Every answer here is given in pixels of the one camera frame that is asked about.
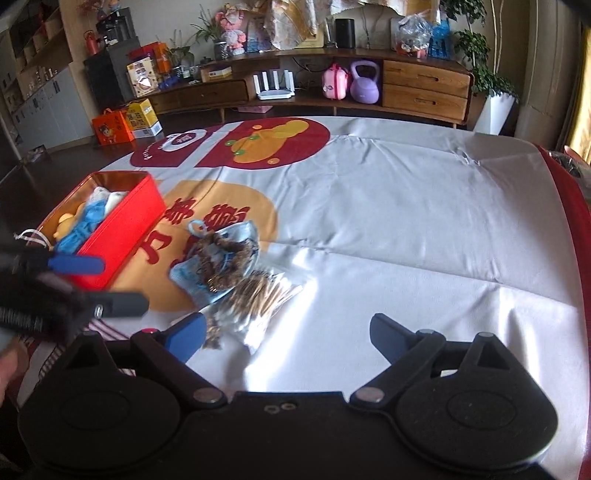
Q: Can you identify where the yellow carton box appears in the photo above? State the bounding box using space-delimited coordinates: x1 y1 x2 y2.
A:
125 98 162 139

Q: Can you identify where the white standing air conditioner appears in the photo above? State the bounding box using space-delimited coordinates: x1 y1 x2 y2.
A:
515 1 582 150

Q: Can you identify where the wooden tv cabinet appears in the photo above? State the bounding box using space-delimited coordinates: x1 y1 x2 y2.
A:
149 48 474 127

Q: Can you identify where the orange gift box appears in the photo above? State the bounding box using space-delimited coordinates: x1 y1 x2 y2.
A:
92 109 134 147

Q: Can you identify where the red thermos bottle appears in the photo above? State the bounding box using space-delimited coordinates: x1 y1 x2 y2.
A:
83 30 100 56

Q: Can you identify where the potted green tree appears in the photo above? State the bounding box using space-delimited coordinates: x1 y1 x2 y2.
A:
440 0 518 135

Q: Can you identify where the wooden wall shelf cabinet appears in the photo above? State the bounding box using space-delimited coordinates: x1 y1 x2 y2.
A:
1 1 97 155

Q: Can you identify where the cotton swab plastic bag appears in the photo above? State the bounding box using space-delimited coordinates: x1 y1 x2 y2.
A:
204 264 311 355

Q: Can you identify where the floral cloth over tv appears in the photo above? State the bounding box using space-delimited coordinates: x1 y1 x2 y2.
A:
264 0 445 51

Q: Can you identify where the pink plush doll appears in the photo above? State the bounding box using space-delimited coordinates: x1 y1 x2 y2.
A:
214 3 246 56

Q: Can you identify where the white cotton glove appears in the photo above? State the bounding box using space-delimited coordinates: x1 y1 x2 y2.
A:
86 187 128 216

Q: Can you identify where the brown bead bracelet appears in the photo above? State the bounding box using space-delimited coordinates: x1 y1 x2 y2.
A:
184 230 257 294

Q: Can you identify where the white router with antennas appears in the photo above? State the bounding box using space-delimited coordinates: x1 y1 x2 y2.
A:
252 69 296 101

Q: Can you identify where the black mini fridge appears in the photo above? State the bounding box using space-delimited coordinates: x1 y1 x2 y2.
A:
83 37 140 112

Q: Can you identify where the purple kettlebell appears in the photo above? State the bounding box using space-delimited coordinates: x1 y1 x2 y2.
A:
349 60 380 105

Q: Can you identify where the person left hand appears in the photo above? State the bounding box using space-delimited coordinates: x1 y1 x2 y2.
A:
0 338 29 405

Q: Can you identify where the yellow rubber duck toy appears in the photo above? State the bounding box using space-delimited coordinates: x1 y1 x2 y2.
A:
53 213 77 242

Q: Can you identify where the blue printed face mask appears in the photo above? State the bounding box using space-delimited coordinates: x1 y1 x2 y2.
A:
169 220 259 309

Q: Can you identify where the blue rubber glove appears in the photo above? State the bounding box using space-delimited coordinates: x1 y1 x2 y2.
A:
55 199 106 254

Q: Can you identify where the red metal tin box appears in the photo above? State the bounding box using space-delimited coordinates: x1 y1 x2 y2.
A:
39 171 165 291

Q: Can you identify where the yellow curtain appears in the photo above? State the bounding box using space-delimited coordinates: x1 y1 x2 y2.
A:
567 39 590 164

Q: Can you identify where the snack box on cabinet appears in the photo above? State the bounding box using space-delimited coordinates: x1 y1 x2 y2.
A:
126 57 158 98

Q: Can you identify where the white red printed tablecloth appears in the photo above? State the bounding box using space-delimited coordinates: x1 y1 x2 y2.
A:
15 115 591 480

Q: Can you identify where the black cylinder speaker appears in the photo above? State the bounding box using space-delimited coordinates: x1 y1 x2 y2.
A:
334 18 356 49

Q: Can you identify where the clear plastic bag of items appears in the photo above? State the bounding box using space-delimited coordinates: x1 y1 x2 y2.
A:
396 14 433 59

